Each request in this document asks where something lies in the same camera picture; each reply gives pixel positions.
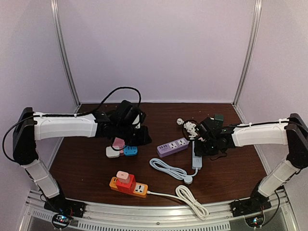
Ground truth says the left aluminium corner post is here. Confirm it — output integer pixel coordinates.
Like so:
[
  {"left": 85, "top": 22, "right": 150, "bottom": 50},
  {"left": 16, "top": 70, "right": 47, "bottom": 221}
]
[{"left": 50, "top": 0, "right": 81, "bottom": 107}]

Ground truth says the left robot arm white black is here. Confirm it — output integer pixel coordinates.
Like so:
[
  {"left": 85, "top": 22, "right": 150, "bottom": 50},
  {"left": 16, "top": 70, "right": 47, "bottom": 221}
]
[{"left": 8, "top": 100, "right": 152, "bottom": 214}]

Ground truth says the light pink charger plug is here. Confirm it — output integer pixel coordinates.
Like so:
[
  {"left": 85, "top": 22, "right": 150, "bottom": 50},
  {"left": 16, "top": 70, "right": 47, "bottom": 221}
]
[{"left": 116, "top": 171, "right": 130, "bottom": 184}]

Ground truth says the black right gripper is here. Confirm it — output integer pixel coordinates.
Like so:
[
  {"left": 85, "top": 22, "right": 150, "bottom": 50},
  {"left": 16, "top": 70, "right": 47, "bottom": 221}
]
[{"left": 194, "top": 139, "right": 218, "bottom": 157}]

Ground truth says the orange power strip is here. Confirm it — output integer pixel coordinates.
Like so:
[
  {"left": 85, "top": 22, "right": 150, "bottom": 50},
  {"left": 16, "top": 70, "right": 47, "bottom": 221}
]
[{"left": 109, "top": 175, "right": 148, "bottom": 198}]

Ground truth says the purple power strip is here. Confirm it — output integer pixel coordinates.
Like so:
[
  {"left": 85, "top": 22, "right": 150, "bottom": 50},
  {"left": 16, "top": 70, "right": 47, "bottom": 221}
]
[{"left": 157, "top": 138, "right": 189, "bottom": 158}]

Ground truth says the white coiled cable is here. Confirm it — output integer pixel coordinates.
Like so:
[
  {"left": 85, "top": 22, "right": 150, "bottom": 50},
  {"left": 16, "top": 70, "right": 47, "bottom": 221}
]
[{"left": 147, "top": 185, "right": 209, "bottom": 220}]

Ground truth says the red plug adapter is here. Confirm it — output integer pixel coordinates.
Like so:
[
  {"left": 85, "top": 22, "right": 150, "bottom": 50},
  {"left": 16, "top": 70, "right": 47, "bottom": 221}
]
[{"left": 116, "top": 174, "right": 136, "bottom": 194}]

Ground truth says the right aluminium corner post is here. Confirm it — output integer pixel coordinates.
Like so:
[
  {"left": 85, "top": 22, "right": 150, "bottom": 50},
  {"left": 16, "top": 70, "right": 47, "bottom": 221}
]
[{"left": 232, "top": 0, "right": 263, "bottom": 106}]

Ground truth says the blue square plug adapter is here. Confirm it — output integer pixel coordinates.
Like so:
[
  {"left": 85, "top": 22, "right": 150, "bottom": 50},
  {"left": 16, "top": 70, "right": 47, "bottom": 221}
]
[{"left": 123, "top": 146, "right": 138, "bottom": 156}]

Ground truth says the dark green cube plug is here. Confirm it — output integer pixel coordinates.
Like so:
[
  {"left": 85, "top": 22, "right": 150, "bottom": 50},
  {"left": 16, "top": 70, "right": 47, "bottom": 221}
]
[{"left": 211, "top": 114, "right": 224, "bottom": 126}]

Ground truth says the light blue coiled cable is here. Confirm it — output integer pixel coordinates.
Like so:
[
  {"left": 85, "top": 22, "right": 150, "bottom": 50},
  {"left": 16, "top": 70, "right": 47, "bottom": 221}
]
[{"left": 149, "top": 157, "right": 200, "bottom": 185}]

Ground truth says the aluminium front frame rail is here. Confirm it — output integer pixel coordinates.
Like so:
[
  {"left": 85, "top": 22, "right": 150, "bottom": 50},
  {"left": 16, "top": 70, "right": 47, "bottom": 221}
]
[{"left": 17, "top": 189, "right": 299, "bottom": 231}]

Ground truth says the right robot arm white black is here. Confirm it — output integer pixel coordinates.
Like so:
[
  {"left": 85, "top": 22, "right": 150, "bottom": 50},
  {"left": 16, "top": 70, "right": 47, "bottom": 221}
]
[{"left": 177, "top": 114, "right": 308, "bottom": 213}]

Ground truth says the pink triangular power socket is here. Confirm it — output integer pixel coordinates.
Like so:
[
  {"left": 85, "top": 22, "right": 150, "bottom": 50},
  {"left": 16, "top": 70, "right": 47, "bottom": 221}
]
[{"left": 112, "top": 138, "right": 126, "bottom": 155}]

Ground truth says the light blue power strip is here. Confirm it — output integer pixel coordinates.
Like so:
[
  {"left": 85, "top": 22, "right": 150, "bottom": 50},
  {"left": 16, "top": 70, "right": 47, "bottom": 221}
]
[{"left": 192, "top": 141, "right": 203, "bottom": 170}]

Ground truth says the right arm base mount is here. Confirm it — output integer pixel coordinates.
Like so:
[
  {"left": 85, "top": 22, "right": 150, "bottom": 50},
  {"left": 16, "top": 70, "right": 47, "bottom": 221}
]
[{"left": 230, "top": 192, "right": 271, "bottom": 217}]

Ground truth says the aluminium corner post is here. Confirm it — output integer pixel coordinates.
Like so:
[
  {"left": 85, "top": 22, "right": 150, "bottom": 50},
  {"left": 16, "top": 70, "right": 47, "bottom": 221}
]
[
  {"left": 50, "top": 0, "right": 81, "bottom": 107},
  {"left": 232, "top": 0, "right": 263, "bottom": 106}
]

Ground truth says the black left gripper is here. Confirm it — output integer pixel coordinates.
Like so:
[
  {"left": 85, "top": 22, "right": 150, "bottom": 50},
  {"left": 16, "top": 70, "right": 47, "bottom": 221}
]
[{"left": 116, "top": 122, "right": 153, "bottom": 147}]

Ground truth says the white square plug adapter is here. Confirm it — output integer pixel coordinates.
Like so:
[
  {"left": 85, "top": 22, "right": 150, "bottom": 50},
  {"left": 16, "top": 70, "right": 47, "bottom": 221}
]
[{"left": 105, "top": 146, "right": 120, "bottom": 158}]

